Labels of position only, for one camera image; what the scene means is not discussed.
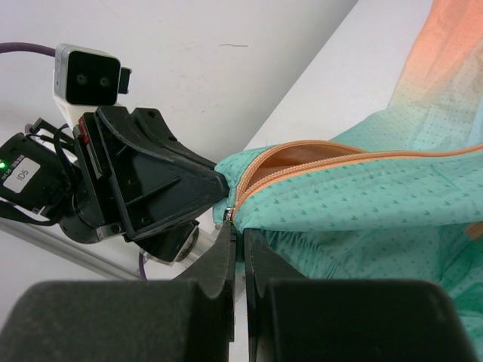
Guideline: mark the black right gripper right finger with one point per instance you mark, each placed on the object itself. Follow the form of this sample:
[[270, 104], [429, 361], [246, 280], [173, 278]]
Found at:
[[294, 318]]

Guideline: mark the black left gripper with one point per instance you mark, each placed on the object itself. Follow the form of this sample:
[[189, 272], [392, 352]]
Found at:
[[138, 182]]

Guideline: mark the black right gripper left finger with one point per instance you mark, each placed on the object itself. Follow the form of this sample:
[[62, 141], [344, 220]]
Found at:
[[189, 318]]

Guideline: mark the silver zipper slider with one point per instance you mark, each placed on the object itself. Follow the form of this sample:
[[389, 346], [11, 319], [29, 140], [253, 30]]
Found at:
[[228, 215]]

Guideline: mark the orange and teal jacket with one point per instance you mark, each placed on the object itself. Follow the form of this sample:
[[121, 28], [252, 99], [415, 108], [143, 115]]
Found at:
[[371, 166]]

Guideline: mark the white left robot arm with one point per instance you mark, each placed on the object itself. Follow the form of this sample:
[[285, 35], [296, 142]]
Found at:
[[38, 178]]

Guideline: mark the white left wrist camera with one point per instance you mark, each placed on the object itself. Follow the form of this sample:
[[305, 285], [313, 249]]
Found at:
[[85, 79]]

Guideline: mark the aluminium table frame rail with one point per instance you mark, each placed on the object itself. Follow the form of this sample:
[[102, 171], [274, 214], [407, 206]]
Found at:
[[113, 264]]

